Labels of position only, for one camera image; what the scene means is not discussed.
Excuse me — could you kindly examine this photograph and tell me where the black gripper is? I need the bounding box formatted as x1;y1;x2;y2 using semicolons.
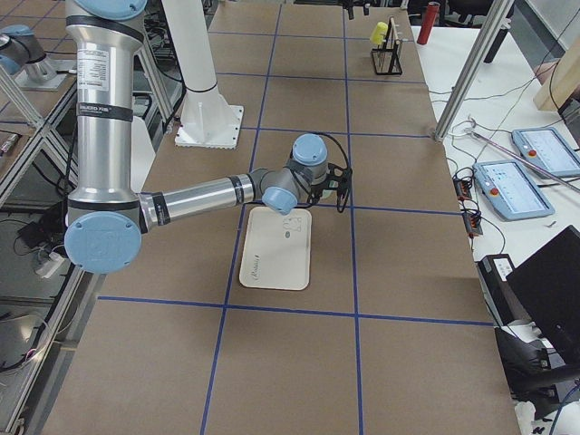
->
342;0;370;19

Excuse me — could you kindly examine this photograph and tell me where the light green cup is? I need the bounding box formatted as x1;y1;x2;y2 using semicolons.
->
319;180;339;199

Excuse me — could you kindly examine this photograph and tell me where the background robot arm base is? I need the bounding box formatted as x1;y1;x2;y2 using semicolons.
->
1;24;74;91

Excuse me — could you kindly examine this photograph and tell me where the yellow cup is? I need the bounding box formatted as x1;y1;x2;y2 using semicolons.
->
370;22;390;46

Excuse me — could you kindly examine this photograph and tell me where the white plastic tray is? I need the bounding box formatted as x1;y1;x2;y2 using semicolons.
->
238;207;312;291

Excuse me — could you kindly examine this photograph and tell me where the red cylindrical bottle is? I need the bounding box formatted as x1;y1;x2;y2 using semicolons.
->
416;1;440;45

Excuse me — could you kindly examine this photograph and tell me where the metal rod with hook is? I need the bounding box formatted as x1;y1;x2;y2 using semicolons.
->
462;118;580;194

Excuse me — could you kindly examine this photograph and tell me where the orange electronics board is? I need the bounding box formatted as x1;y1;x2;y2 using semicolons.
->
461;209;483;238
452;177;473;201

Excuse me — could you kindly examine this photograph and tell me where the wooden plank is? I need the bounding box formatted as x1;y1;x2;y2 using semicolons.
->
533;38;579;111

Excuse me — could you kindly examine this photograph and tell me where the near blue teach pendant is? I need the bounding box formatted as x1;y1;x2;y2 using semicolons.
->
473;159;555;221

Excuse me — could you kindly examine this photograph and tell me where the blue teach pendant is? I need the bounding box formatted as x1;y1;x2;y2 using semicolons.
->
511;127;579;178
473;159;555;221

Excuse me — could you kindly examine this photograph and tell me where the far blue teach pendant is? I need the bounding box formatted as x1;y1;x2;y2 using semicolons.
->
511;127;579;178

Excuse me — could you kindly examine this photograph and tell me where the black box with label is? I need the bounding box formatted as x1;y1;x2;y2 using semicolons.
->
477;254;529;325

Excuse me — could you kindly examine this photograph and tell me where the black monitor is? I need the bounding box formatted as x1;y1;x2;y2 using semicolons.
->
507;225;579;364

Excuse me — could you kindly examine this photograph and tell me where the black wire cup rack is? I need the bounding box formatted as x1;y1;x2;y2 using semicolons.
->
371;16;402;76

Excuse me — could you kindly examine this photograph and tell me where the aluminium frame post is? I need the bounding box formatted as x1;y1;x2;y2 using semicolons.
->
433;0;514;141

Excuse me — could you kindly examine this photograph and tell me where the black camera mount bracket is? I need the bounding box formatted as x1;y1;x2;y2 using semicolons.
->
311;163;353;208

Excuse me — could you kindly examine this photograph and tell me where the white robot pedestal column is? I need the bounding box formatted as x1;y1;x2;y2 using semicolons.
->
162;0;244;150

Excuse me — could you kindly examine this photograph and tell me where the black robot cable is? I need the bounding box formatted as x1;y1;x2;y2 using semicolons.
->
294;132;354;213

